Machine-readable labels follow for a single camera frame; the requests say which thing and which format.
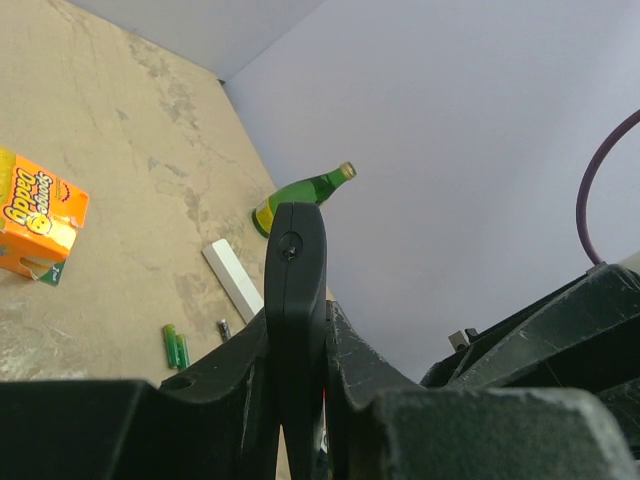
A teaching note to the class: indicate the dark blue battery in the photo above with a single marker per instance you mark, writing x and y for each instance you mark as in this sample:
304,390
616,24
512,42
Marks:
224,330

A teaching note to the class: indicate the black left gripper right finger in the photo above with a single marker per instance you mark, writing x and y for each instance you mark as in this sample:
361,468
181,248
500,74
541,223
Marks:
382,425

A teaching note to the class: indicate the orange yellow battery pack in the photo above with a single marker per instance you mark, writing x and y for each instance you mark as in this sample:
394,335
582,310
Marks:
41,215

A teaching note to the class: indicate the green battery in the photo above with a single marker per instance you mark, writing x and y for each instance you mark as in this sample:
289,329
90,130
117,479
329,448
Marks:
170,345
183,352

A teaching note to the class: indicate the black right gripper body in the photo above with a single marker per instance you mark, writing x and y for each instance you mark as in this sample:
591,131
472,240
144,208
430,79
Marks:
584,335

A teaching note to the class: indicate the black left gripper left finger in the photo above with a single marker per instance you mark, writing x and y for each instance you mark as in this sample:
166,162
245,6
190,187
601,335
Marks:
210,421

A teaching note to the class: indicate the green glass bottle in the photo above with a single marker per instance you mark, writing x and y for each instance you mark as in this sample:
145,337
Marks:
316,190

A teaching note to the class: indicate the white remote control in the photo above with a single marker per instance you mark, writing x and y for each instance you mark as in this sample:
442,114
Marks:
234,279

